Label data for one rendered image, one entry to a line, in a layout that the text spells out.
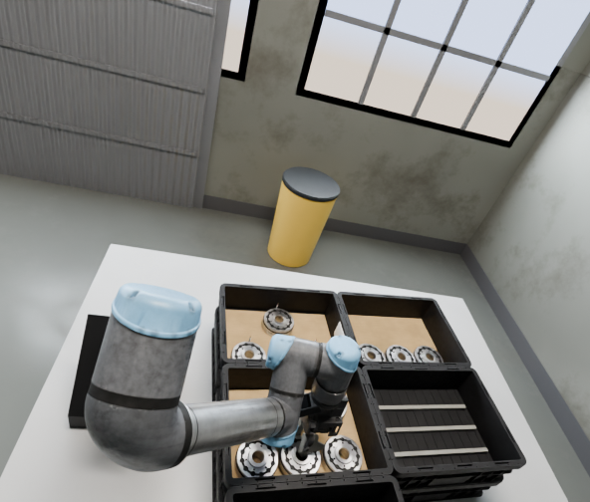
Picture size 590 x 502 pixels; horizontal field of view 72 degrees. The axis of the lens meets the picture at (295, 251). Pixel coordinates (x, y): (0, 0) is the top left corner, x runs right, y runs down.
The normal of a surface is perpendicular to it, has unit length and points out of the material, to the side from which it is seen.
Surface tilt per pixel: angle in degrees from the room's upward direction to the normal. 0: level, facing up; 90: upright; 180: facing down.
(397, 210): 90
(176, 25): 90
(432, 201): 90
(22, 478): 0
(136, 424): 58
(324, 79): 90
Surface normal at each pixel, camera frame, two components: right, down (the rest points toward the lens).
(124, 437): 0.15, 0.26
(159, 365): 0.59, -0.01
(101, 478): 0.26, -0.76
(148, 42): 0.06, 0.63
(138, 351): 0.16, -0.13
